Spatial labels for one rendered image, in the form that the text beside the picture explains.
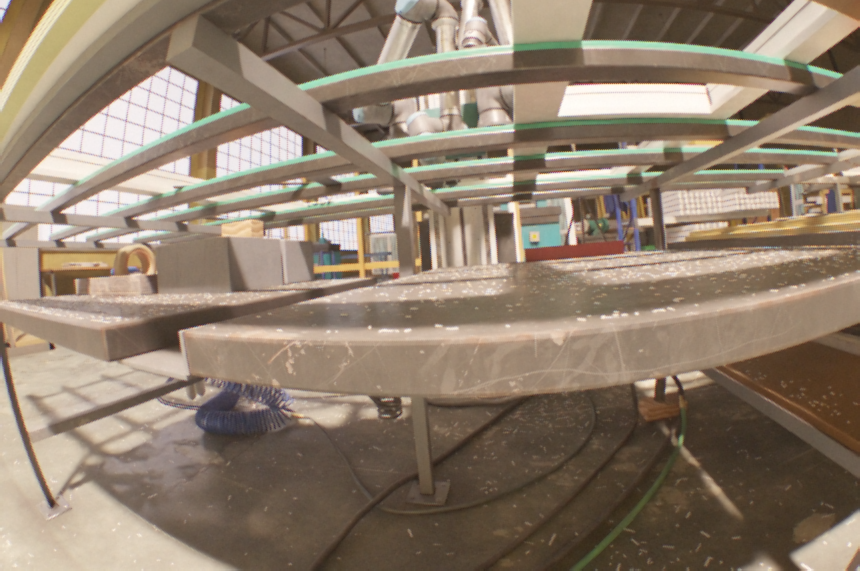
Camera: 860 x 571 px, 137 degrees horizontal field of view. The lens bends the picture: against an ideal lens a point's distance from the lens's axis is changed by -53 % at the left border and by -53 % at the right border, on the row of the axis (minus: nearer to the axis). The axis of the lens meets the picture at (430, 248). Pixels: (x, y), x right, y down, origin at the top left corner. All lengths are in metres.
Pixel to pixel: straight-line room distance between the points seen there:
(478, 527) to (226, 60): 0.93
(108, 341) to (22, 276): 7.03
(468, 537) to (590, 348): 0.76
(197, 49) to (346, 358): 0.24
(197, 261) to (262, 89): 0.44
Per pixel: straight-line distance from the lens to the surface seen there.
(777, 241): 0.82
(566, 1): 0.39
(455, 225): 1.92
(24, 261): 7.37
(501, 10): 1.94
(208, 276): 0.70
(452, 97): 1.43
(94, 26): 0.42
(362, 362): 0.17
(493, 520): 0.93
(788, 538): 0.96
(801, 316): 0.23
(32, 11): 8.81
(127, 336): 0.34
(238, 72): 0.34
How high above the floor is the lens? 0.63
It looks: 1 degrees up
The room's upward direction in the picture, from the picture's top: 4 degrees counter-clockwise
